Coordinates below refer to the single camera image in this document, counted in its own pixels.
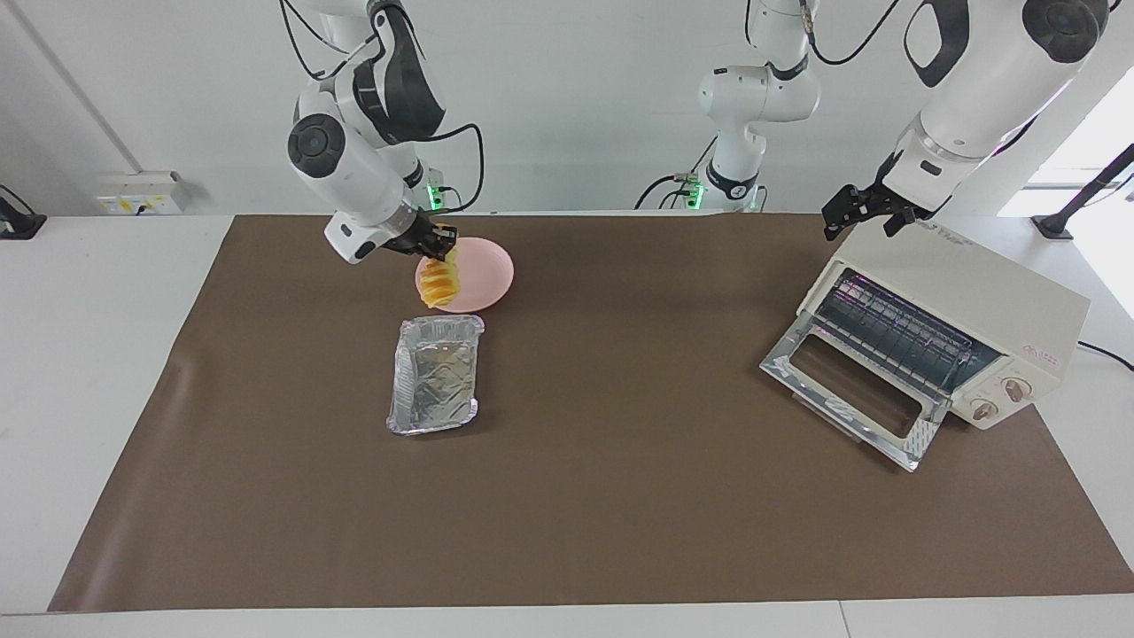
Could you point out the glass oven door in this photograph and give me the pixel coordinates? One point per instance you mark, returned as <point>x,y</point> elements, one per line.
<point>850,390</point>

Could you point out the black table clamp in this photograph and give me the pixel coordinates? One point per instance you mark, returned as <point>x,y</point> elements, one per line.
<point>18,226</point>

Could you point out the aluminium foil tray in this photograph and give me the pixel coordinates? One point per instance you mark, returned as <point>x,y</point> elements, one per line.
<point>438,372</point>

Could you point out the cream toaster oven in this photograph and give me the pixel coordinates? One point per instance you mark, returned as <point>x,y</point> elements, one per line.
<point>974,283</point>

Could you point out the golden ridged bread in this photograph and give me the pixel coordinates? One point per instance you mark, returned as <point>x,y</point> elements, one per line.
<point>440,283</point>

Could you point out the pink plate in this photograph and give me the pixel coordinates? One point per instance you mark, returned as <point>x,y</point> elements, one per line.
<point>487,270</point>

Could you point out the large oven knob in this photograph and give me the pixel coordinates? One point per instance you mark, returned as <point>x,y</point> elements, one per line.
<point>1018,391</point>

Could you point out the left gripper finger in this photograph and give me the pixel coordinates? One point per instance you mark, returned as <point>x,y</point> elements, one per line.
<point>893,224</point>
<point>833,229</point>

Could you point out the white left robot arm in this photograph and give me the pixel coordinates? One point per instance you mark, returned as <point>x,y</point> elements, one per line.
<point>983,80</point>

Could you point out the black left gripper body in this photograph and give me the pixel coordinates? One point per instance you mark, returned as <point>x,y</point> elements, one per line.
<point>890,195</point>

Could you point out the metal oven rack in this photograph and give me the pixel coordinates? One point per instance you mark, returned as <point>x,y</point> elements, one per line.
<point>904,337</point>

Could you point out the small oven knob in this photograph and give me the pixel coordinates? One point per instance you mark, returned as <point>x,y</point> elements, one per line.
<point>984,410</point>

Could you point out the white wall socket box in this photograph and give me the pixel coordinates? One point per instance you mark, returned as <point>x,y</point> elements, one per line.
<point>142,190</point>

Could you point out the brown table mat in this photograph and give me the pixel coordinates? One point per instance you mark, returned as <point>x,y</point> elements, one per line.
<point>620,514</point>

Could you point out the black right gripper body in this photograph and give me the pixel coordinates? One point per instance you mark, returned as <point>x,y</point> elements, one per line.
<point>416,237</point>

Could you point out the black camera stand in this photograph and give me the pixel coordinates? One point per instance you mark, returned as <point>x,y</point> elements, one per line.
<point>1054,226</point>

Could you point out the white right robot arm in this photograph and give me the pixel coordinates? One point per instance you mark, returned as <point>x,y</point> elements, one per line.
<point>345,168</point>

